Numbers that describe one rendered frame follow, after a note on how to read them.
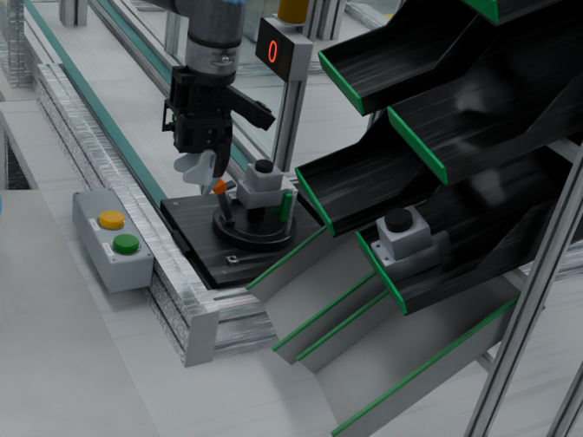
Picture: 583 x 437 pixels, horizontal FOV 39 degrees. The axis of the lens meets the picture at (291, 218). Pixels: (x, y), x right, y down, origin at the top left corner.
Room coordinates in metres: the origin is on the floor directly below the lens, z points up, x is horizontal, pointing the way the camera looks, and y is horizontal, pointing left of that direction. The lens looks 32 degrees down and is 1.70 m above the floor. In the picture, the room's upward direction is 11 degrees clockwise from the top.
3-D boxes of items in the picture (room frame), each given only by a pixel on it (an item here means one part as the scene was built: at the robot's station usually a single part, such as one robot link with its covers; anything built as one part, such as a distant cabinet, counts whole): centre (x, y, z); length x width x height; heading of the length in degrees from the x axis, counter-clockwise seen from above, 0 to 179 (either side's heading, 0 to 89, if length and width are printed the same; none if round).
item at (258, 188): (1.14, 0.05, 1.06); 0.08 x 0.04 x 0.07; 124
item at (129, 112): (1.40, 0.21, 0.91); 0.84 x 0.28 x 0.10; 34
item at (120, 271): (1.09, 0.28, 0.93); 0.21 x 0.07 x 0.06; 34
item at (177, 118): (1.07, 0.16, 1.20); 0.09 x 0.08 x 0.12; 124
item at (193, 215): (1.14, 0.06, 0.96); 0.24 x 0.24 x 0.02; 34
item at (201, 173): (1.06, 0.15, 1.10); 0.06 x 0.03 x 0.09; 124
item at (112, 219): (1.09, 0.28, 0.96); 0.04 x 0.04 x 0.02
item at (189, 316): (1.28, 0.34, 0.91); 0.89 x 0.06 x 0.11; 34
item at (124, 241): (1.03, 0.24, 0.96); 0.04 x 0.04 x 0.02
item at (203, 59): (1.07, 0.15, 1.28); 0.08 x 0.08 x 0.05
